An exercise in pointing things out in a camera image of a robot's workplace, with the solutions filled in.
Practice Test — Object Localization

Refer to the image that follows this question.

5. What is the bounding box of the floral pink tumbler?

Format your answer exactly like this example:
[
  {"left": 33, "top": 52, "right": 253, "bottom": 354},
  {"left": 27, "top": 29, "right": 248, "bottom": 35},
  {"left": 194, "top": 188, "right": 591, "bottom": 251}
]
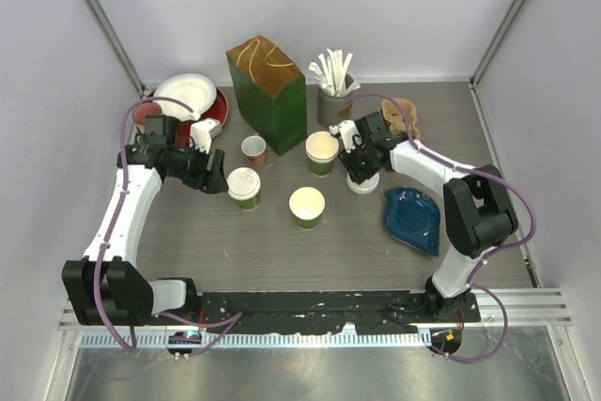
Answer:
[{"left": 132, "top": 101, "right": 162, "bottom": 134}]

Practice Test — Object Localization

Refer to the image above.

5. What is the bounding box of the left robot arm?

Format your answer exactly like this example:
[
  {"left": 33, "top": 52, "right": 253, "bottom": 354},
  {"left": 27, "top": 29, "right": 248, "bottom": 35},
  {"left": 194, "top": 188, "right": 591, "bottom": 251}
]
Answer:
[{"left": 61, "top": 115, "right": 228, "bottom": 326}]

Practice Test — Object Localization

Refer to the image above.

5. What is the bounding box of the green paper cup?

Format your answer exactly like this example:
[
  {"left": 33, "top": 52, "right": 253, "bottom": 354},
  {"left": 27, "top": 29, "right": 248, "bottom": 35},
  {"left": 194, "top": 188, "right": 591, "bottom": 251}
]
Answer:
[
  {"left": 288, "top": 187, "right": 326, "bottom": 230},
  {"left": 236, "top": 192, "right": 260, "bottom": 211}
]

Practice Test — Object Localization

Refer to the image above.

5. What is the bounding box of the white paper plate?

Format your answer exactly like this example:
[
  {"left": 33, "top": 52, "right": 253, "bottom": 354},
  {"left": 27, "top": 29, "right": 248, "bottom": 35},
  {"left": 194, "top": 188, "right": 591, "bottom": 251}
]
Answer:
[{"left": 154, "top": 73, "right": 217, "bottom": 120}]

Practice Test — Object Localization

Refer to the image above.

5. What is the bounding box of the grey straw holder cup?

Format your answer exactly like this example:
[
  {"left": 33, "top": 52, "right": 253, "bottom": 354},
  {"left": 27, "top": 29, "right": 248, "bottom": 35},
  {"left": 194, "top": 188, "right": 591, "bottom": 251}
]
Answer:
[{"left": 317, "top": 74, "right": 354, "bottom": 129}]

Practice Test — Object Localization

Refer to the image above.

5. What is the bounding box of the blue leaf-shaped dish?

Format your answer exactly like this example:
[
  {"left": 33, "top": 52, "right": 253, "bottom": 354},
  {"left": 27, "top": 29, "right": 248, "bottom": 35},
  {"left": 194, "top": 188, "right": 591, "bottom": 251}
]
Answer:
[{"left": 382, "top": 187, "right": 441, "bottom": 257}]

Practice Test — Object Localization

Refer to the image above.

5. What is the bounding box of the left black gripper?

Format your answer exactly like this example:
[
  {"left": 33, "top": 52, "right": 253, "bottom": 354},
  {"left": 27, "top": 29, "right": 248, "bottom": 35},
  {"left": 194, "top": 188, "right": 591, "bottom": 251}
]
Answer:
[{"left": 166, "top": 139, "right": 228, "bottom": 193}]

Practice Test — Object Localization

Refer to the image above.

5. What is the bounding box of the white wrapped straws bundle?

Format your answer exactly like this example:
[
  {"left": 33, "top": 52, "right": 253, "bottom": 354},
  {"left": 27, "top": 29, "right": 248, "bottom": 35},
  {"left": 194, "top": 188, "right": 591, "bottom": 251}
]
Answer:
[{"left": 308, "top": 49, "right": 361, "bottom": 98}]

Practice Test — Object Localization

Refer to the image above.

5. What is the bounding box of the stack of green paper cups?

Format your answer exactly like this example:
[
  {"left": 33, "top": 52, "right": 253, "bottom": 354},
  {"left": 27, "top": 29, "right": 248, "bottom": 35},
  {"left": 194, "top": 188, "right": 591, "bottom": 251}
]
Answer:
[{"left": 305, "top": 131, "right": 339, "bottom": 177}]

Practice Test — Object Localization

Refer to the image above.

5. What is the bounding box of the stack of white lids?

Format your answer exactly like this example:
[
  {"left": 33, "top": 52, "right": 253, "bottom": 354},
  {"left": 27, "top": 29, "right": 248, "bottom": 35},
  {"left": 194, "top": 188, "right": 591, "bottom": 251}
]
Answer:
[{"left": 347, "top": 173, "right": 380, "bottom": 194}]

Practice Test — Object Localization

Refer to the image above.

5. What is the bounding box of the purple cable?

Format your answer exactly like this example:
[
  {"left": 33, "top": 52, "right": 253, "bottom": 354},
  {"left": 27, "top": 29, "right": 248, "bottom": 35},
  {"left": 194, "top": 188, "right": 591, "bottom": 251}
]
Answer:
[
  {"left": 93, "top": 96, "right": 241, "bottom": 369},
  {"left": 331, "top": 93, "right": 537, "bottom": 364}
]

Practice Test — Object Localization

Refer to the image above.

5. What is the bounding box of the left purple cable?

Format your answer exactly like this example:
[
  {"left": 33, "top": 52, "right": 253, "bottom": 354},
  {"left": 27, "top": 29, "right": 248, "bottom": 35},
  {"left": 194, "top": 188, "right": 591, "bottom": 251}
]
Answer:
[{"left": 93, "top": 96, "right": 241, "bottom": 369}]

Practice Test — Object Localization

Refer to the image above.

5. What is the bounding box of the green paper bag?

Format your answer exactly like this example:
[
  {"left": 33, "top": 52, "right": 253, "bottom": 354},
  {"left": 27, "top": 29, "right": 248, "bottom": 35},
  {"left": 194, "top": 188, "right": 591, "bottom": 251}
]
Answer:
[{"left": 226, "top": 35, "right": 308, "bottom": 156}]

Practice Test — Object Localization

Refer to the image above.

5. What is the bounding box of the cardboard cup carrier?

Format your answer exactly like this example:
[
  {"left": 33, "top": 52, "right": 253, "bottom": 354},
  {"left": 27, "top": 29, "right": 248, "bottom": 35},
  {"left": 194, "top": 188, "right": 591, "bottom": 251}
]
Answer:
[{"left": 380, "top": 98, "right": 421, "bottom": 139}]

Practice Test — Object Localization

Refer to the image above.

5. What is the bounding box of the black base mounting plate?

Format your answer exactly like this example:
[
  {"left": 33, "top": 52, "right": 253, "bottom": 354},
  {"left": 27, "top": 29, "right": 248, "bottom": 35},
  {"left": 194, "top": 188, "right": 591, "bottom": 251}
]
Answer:
[{"left": 175, "top": 290, "right": 481, "bottom": 335}]

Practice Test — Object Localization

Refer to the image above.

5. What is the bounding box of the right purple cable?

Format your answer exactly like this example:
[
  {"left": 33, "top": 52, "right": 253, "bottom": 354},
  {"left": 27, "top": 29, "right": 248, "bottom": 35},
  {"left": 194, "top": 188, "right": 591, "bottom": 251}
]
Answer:
[{"left": 331, "top": 93, "right": 537, "bottom": 364}]

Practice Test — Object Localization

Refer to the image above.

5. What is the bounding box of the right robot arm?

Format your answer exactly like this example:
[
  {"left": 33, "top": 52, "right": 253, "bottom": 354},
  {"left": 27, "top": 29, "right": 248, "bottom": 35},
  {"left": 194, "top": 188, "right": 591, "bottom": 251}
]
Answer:
[{"left": 329, "top": 113, "right": 518, "bottom": 321}]

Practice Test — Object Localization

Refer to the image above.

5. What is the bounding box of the red round tray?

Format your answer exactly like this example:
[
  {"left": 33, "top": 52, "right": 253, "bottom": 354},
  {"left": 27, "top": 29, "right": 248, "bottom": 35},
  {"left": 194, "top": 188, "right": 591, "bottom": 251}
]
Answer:
[{"left": 140, "top": 86, "right": 230, "bottom": 139}]

